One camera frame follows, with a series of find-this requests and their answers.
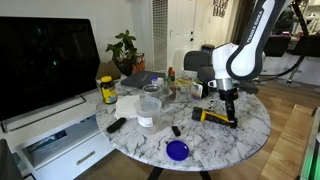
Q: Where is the black remote control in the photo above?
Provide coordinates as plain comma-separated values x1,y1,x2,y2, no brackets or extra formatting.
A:
106,116,128,135

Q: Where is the yellow and black torch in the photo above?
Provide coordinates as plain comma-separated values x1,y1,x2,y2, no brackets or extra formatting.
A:
191,106,239,130

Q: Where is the dark grey chair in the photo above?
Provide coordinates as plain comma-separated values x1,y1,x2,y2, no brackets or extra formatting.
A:
183,50,214,72

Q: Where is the black trash can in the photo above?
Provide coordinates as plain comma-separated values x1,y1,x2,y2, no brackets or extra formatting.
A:
200,43,216,53

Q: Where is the black table base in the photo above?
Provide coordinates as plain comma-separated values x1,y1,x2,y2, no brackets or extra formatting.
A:
146,166,213,180

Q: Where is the translucent plastic cup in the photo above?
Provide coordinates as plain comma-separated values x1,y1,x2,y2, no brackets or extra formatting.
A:
133,96,163,129

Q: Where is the white bottle blue cap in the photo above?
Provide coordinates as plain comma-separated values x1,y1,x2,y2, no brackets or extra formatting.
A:
149,75,165,88

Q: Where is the clear plastic container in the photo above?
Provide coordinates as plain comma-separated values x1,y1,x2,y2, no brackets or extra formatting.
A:
166,71,194,104

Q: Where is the white wall vent grille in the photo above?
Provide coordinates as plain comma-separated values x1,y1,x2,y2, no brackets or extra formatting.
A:
152,0,169,72

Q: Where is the white bar counter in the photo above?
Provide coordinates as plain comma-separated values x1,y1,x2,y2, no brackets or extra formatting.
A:
259,53,320,86

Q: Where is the brown cardboard box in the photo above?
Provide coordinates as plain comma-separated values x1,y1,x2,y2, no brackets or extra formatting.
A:
95,60,122,81

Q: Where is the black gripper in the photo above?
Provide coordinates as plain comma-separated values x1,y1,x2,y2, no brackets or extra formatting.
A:
218,87,240,126

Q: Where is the wall picture collage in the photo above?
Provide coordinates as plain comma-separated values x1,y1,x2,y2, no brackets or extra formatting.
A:
212,0,230,18

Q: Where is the grey glass tumbler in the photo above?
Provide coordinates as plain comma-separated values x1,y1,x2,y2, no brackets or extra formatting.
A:
142,83,162,100

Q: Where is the black bar stool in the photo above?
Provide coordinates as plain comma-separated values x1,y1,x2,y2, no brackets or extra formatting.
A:
276,34,320,89
261,34,292,84

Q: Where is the white paper napkin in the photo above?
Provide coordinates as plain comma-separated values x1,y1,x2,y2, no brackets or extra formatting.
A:
113,94,142,120

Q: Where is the wooden bench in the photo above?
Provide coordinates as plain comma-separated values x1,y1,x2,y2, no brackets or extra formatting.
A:
258,104,316,180

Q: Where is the green potted plant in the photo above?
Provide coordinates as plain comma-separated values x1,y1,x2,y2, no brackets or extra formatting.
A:
105,29,138,77

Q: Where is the yellow vitamin bottle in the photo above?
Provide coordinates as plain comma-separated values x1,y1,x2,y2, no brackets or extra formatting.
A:
99,75,119,105

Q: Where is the aluminium mounting frame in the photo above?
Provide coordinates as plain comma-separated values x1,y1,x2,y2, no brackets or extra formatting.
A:
298,106,320,180

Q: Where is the person in dark clothes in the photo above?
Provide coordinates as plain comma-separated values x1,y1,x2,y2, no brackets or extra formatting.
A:
273,5,298,35

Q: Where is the black cable hose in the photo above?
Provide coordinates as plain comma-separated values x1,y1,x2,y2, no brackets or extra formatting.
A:
258,0,309,81

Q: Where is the white television cabinet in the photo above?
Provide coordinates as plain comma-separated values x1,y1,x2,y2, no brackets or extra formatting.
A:
0,89,116,180

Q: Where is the black television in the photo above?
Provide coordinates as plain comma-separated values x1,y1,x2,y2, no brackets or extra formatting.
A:
0,16,101,134

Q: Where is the white door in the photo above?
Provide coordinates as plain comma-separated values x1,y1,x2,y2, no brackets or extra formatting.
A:
167,0,198,71

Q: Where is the white purple pouch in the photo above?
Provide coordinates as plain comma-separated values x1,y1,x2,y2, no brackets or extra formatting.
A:
191,81,204,101

